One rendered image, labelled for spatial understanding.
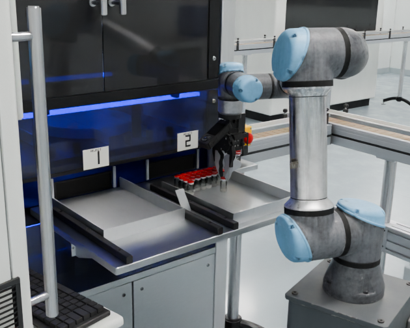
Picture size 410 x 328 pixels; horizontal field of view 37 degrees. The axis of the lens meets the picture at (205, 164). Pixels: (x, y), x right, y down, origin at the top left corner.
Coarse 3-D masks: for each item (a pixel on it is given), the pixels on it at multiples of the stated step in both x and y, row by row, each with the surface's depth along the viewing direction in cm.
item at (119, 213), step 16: (96, 192) 190; (112, 192) 190; (128, 192) 190; (144, 192) 184; (64, 208) 169; (80, 208) 176; (96, 208) 176; (112, 208) 177; (128, 208) 177; (144, 208) 177; (160, 208) 177; (176, 208) 172; (96, 224) 165; (112, 224) 166; (128, 224) 158; (144, 224) 161; (160, 224) 165; (112, 240) 156
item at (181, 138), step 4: (188, 132) 197; (192, 132) 198; (196, 132) 199; (180, 136) 196; (184, 136) 197; (192, 136) 199; (196, 136) 200; (180, 140) 196; (184, 140) 197; (192, 140) 199; (196, 140) 200; (180, 144) 196; (184, 144) 197; (188, 144) 199; (192, 144) 200; (196, 144) 201; (180, 148) 197; (184, 148) 198; (188, 148) 199
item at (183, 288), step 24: (168, 264) 206; (192, 264) 213; (96, 288) 189; (120, 288) 195; (144, 288) 202; (168, 288) 209; (192, 288) 216; (120, 312) 198; (144, 312) 204; (168, 312) 212; (192, 312) 219
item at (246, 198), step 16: (240, 176) 200; (208, 192) 192; (224, 192) 192; (240, 192) 192; (256, 192) 193; (272, 192) 190; (288, 192) 184; (224, 208) 178; (240, 208) 179; (256, 208) 171; (272, 208) 176
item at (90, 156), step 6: (84, 150) 174; (90, 150) 175; (96, 150) 177; (102, 150) 178; (108, 150) 179; (84, 156) 175; (90, 156) 176; (96, 156) 177; (102, 156) 178; (108, 156) 180; (84, 162) 175; (90, 162) 176; (96, 162) 178; (102, 162) 179; (108, 162) 180; (84, 168) 175; (90, 168) 177
